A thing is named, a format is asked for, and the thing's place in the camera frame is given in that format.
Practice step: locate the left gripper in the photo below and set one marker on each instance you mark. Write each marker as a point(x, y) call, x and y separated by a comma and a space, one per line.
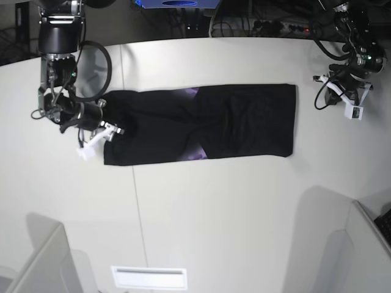
point(343, 79)

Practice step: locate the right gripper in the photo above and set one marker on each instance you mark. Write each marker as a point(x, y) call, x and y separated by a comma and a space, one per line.
point(88, 117)

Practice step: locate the black T-shirt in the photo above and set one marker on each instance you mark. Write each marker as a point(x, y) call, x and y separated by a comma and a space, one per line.
point(212, 122)

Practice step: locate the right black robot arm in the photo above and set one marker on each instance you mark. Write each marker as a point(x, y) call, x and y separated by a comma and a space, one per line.
point(63, 33)

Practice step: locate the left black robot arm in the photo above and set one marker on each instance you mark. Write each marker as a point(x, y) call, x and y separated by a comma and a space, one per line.
point(363, 56)

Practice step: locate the blue box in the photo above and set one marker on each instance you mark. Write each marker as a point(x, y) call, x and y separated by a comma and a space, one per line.
point(162, 4)

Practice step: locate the black keyboard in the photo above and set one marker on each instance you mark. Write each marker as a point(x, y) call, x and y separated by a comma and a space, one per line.
point(383, 223)

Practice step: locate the white left partition panel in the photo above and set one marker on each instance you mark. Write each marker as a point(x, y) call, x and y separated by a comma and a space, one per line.
point(53, 265)

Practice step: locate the white partition panel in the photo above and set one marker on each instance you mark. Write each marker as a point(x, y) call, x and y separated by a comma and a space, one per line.
point(356, 258)
point(53, 265)

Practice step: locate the white right partition panel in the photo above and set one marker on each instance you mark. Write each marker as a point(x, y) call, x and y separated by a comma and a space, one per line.
point(356, 258)

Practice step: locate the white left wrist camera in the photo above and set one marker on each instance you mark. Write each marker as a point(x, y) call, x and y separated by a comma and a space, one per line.
point(352, 111)

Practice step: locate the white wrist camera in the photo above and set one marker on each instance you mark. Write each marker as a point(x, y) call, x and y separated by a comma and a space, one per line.
point(352, 111)
point(88, 150)

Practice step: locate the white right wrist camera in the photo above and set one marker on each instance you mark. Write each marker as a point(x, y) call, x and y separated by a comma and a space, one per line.
point(88, 150)

